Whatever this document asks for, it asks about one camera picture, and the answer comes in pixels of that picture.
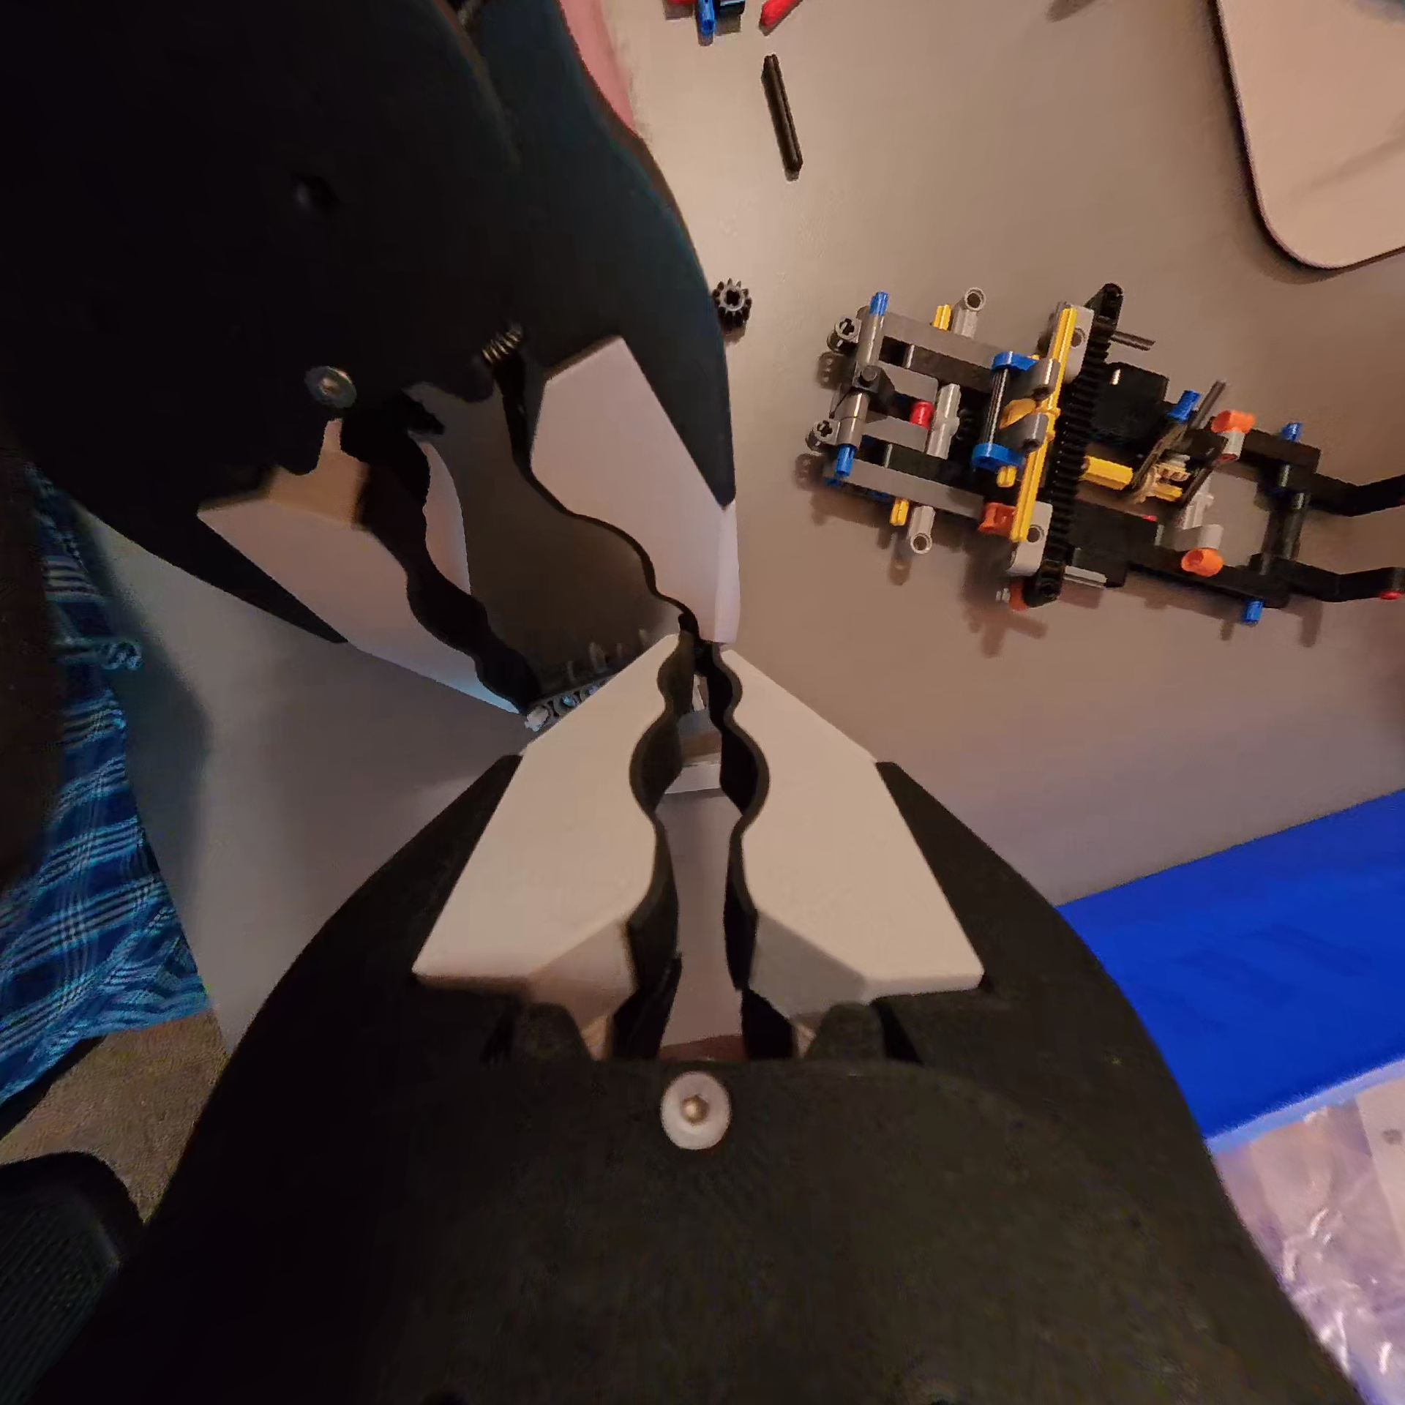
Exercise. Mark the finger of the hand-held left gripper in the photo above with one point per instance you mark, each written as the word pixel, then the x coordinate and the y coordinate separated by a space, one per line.
pixel 637 439
pixel 319 538

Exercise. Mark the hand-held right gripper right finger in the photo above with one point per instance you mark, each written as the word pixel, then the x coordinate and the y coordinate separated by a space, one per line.
pixel 846 879

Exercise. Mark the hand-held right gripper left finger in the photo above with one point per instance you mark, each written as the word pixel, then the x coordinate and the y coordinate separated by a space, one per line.
pixel 550 879

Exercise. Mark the grey lego crankshaft assembly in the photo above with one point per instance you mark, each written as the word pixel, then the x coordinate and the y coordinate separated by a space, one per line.
pixel 572 700

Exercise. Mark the black lego pin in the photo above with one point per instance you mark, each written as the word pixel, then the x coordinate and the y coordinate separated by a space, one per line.
pixel 695 636

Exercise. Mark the small black lego gear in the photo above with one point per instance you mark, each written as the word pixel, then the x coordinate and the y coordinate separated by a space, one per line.
pixel 735 302

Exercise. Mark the black lego axle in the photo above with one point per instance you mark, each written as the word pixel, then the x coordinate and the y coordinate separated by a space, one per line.
pixel 784 116

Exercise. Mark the lego car chassis assembly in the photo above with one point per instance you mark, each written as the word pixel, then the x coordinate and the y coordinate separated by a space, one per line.
pixel 1043 461

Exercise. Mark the pile of loose lego pieces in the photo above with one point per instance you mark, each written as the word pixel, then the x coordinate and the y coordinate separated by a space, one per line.
pixel 777 11

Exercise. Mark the person's left hand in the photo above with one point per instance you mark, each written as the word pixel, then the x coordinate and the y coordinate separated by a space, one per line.
pixel 605 56

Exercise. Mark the blue plastic bin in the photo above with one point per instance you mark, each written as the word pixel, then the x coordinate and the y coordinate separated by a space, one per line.
pixel 1231 944

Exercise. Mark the blue plaid shirt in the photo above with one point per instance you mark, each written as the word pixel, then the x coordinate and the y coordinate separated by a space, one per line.
pixel 88 934

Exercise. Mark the clear plastic bags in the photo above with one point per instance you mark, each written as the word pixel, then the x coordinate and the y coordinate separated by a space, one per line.
pixel 1318 1240

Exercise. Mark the beige lamp base board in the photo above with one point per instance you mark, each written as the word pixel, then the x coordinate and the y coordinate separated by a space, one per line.
pixel 1318 109

